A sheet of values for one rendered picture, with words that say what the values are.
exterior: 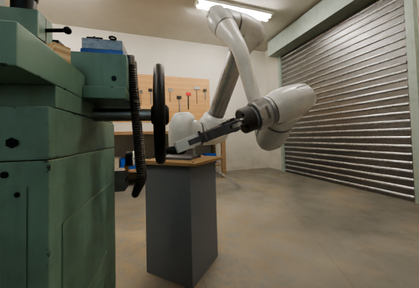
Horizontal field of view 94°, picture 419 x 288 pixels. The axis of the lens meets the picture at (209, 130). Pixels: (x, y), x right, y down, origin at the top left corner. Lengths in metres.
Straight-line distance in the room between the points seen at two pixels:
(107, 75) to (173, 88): 3.46
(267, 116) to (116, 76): 0.41
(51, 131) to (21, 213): 0.13
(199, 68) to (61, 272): 4.02
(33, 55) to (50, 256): 0.32
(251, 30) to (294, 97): 0.54
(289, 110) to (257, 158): 4.03
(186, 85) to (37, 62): 3.74
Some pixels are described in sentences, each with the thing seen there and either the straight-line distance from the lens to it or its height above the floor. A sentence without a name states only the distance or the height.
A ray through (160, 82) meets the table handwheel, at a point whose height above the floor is 0.87.
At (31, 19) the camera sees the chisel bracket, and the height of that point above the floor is 1.04.
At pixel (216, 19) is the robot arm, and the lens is 0.96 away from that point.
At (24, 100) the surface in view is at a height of 0.81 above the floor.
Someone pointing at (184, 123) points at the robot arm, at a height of 0.82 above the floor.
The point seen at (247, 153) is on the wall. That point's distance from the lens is 4.45.
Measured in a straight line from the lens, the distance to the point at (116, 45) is 0.61.
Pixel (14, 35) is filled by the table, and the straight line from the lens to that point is 0.38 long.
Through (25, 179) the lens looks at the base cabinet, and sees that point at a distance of 0.44.
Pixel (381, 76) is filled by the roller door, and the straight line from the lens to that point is 3.14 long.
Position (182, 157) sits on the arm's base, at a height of 0.63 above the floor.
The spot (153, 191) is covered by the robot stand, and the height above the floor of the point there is 0.45.
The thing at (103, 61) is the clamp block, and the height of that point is 0.94.
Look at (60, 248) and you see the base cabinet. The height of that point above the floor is 0.55.
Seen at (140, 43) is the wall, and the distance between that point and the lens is 4.26.
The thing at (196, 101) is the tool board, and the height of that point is 1.46.
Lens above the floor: 0.74
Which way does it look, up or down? 2 degrees up
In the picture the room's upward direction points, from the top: 1 degrees counter-clockwise
